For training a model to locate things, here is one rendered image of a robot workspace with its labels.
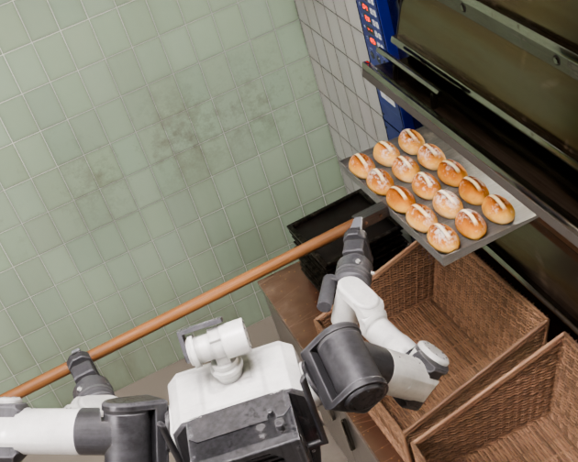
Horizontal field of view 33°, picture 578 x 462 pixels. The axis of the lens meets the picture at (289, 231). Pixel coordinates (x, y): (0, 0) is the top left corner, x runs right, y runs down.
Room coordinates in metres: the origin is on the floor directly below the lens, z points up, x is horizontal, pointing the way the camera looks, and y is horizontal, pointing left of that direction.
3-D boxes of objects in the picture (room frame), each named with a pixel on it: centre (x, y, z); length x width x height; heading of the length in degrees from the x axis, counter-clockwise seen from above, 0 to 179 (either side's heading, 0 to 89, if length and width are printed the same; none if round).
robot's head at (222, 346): (1.36, 0.19, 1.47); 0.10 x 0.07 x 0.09; 90
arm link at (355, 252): (1.82, -0.13, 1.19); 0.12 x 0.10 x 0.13; 159
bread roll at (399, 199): (2.00, -0.30, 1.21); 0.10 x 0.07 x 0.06; 14
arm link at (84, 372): (1.69, 0.55, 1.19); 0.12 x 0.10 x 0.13; 13
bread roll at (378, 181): (2.10, -0.27, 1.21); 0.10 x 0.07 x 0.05; 11
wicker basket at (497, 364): (1.99, -0.28, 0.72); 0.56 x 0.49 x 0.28; 13
